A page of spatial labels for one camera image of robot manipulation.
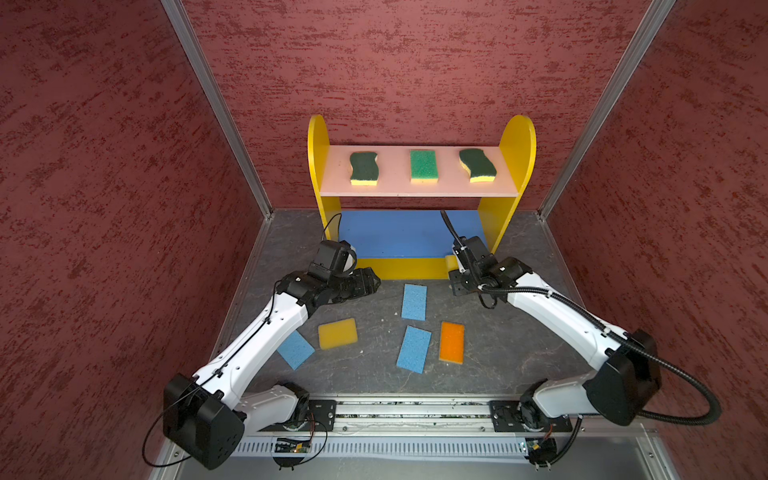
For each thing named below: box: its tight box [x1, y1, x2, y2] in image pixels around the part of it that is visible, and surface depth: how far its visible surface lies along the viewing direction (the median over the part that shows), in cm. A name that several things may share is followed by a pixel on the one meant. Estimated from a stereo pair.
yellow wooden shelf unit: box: [308, 114, 537, 279], surface depth 76 cm
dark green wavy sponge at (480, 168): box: [459, 148, 497, 183], surface depth 77 cm
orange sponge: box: [439, 321, 465, 365], surface depth 87 cm
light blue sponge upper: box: [401, 284, 428, 321], surface depth 97 cm
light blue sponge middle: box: [396, 325, 433, 374], surface depth 86 cm
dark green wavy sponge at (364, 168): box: [350, 151, 379, 186], surface depth 73 cm
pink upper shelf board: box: [320, 146, 519, 197], surface depth 74 cm
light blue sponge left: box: [277, 330, 315, 371], surface depth 85 cm
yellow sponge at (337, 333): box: [318, 318, 358, 350], surface depth 89 cm
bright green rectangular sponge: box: [410, 150, 438, 184], surface depth 75 cm
